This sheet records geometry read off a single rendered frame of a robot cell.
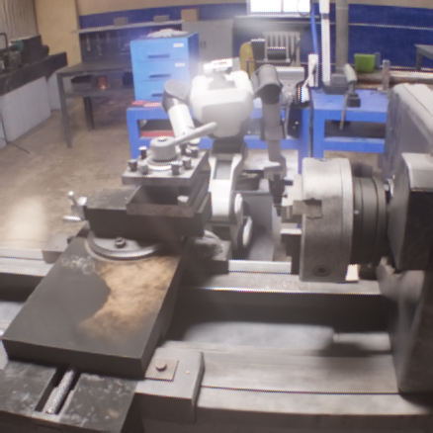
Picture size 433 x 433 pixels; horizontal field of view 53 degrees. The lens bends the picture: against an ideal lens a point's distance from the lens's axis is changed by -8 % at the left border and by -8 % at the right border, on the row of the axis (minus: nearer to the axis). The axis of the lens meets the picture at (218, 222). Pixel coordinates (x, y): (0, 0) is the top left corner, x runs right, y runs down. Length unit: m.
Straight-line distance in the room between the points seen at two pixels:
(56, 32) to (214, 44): 2.94
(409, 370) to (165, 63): 2.38
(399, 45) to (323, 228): 7.39
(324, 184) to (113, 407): 0.56
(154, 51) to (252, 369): 2.25
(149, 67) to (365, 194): 2.20
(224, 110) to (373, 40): 6.13
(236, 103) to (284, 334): 1.16
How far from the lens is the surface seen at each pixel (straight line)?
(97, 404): 0.90
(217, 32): 7.59
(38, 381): 0.98
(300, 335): 1.22
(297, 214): 0.84
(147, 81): 2.95
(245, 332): 1.22
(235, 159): 2.24
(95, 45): 5.43
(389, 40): 8.10
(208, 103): 2.07
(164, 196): 1.13
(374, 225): 0.88
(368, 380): 0.98
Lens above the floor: 1.55
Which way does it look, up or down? 29 degrees down
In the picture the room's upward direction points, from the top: 3 degrees counter-clockwise
